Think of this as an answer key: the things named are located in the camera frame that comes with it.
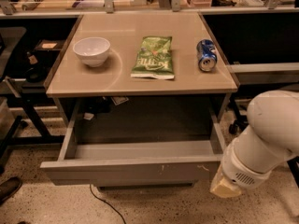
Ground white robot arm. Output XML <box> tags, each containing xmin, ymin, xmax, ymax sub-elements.
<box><xmin>210</xmin><ymin>90</ymin><xmax>299</xmax><ymax>198</ymax></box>

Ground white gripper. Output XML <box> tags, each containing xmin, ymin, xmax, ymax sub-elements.
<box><xmin>210</xmin><ymin>144</ymin><xmax>271</xmax><ymax>198</ymax></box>

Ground white ceramic bowl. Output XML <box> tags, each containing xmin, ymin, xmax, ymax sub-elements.
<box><xmin>73</xmin><ymin>37</ymin><xmax>110</xmax><ymax>67</ymax></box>

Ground green chip bag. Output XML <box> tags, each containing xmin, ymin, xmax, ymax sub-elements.
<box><xmin>131</xmin><ymin>36</ymin><xmax>175</xmax><ymax>80</ymax></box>

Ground blue soda can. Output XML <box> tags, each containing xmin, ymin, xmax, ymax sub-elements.
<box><xmin>196</xmin><ymin>39</ymin><xmax>218</xmax><ymax>72</ymax></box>

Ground black office chair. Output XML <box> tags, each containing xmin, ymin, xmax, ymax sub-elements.
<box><xmin>228</xmin><ymin>95</ymin><xmax>299</xmax><ymax>188</ymax></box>

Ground grey top drawer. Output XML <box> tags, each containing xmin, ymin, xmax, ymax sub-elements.
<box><xmin>41</xmin><ymin>97</ymin><xmax>225</xmax><ymax>188</ymax></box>

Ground black shoe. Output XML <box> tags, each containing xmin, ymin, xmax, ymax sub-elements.
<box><xmin>0</xmin><ymin>176</ymin><xmax>22</xmax><ymax>203</ymax></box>

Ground black floor cable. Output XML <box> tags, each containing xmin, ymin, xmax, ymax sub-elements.
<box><xmin>89</xmin><ymin>184</ymin><xmax>127</xmax><ymax>224</ymax></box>

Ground black desk frame left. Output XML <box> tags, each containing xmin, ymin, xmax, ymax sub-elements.
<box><xmin>0</xmin><ymin>77</ymin><xmax>65</xmax><ymax>170</ymax></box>

